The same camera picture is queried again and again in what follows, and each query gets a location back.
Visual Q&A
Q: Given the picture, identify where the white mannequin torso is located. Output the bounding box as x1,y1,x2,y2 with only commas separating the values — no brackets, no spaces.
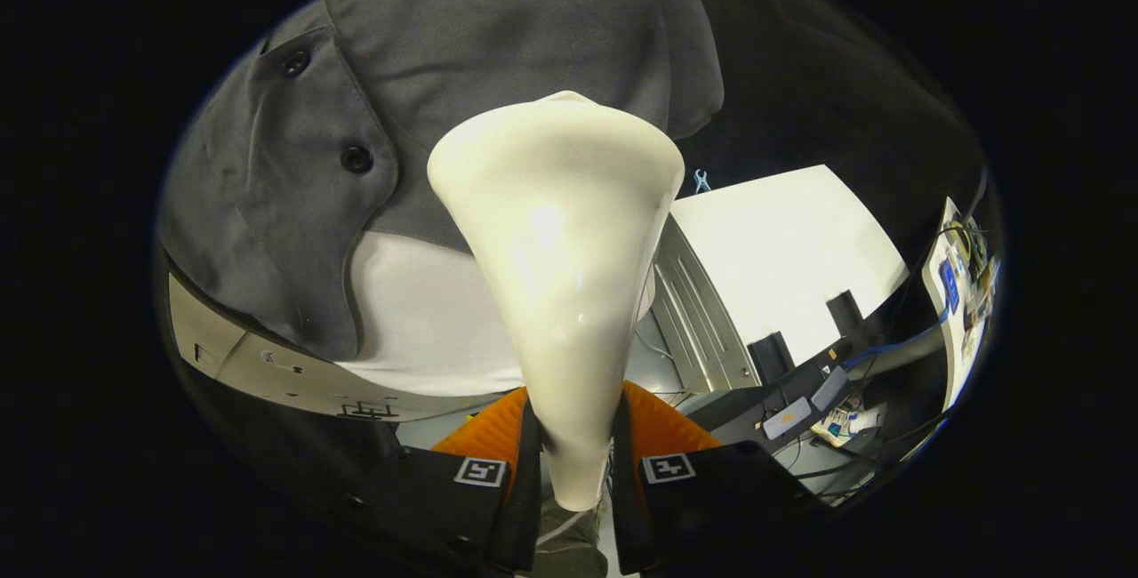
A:
336,229,659,397

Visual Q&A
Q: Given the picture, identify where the light grey power adapter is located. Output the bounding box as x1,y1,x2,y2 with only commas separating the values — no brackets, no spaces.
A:
811,366,853,413
762,397,813,442

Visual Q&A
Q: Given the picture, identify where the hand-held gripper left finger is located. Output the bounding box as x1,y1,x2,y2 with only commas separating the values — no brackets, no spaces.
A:
338,387,543,577

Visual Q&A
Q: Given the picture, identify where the grey button shirt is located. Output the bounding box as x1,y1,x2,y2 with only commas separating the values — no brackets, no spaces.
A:
158,0,725,363

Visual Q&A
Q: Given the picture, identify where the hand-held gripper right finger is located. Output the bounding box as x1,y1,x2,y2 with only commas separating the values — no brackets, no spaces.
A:
613,382,828,577

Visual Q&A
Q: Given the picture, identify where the grey drawer cabinet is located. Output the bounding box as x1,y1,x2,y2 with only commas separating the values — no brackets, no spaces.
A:
167,274,501,424

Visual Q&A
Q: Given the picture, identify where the white side table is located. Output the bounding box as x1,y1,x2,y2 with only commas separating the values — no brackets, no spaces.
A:
647,165,910,394

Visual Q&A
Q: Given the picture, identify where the white garment steamer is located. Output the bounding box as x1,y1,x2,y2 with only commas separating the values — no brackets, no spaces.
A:
427,91,685,512

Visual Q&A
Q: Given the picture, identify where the white power strip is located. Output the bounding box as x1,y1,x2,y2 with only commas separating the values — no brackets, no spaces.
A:
922,196,1002,412

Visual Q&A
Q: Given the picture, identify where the blue cable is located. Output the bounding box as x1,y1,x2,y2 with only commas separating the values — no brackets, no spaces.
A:
843,307,954,372

